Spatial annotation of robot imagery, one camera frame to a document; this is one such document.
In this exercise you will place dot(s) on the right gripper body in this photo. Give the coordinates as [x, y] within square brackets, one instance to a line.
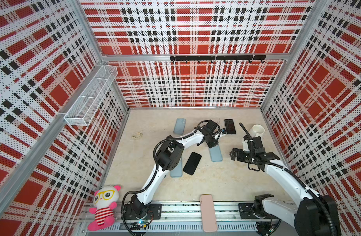
[251, 155]

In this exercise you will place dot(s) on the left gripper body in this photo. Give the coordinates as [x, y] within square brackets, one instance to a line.
[210, 141]

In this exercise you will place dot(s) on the purple black phone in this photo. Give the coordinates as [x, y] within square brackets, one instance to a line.
[230, 126]

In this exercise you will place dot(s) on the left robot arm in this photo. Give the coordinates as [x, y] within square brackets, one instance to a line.
[167, 154]

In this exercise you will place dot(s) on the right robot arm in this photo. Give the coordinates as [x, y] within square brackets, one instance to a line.
[311, 213]

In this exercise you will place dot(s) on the white mug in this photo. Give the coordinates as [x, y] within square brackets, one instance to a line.
[257, 131]

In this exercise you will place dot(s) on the pink plush toy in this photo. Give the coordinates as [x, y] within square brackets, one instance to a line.
[104, 201]

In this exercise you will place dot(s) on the pink phone on rail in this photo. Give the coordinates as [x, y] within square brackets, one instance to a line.
[209, 222]

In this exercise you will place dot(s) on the black hook rail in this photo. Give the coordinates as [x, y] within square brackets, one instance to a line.
[248, 58]

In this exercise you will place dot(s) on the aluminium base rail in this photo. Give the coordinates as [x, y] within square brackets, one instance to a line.
[181, 217]

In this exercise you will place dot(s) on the white wire basket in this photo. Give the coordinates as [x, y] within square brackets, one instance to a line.
[97, 85]

